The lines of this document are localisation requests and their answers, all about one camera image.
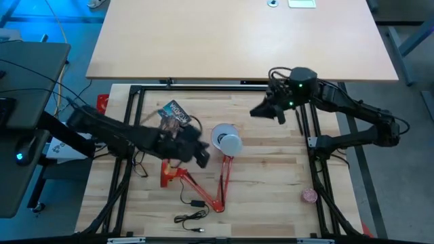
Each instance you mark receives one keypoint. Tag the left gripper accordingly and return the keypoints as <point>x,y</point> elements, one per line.
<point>179,144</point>

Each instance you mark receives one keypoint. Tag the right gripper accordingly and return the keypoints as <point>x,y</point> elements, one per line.
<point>283,98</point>

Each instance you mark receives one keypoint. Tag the white reflector lightbulb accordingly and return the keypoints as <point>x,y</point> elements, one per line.
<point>231,145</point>

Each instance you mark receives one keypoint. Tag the red articulated desk lamp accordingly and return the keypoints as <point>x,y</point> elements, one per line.
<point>167,176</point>

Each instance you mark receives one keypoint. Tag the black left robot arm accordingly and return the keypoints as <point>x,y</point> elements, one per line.
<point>112,130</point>

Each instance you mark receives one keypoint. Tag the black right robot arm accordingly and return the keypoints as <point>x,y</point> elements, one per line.
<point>356,108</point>

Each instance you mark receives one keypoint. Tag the black pen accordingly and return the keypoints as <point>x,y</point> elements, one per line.
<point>299,122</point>

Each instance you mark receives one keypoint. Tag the small printed packet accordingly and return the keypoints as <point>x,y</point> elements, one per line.
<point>174,110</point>

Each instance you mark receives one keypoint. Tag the large light wood table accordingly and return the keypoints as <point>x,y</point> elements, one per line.
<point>237,40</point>

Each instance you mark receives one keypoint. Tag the pink speckled tape roll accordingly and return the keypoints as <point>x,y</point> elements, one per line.
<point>309,196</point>

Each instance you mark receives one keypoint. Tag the round silver table grommet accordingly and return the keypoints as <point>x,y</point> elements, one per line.
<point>273,3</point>

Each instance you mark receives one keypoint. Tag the white rectangular pad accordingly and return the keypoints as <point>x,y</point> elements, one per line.
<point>301,3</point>

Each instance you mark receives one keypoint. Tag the grey metal table leg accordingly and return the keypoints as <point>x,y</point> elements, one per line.
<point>410,44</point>

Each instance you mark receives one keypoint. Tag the black computer mouse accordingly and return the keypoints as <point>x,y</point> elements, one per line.
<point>24,152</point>

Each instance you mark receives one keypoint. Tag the person's shoe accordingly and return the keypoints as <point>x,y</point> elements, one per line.
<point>96,3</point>

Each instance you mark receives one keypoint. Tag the dark grey desk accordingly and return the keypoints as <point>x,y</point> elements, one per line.
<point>34,54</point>

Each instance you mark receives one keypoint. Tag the black keyboard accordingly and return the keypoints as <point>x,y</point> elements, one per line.
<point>6,112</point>

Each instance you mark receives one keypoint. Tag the black aluminium rig frame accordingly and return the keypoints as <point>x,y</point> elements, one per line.
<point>220,87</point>

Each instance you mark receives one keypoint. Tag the silver metal bracket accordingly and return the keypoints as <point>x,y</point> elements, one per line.
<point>127,240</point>
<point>315,241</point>

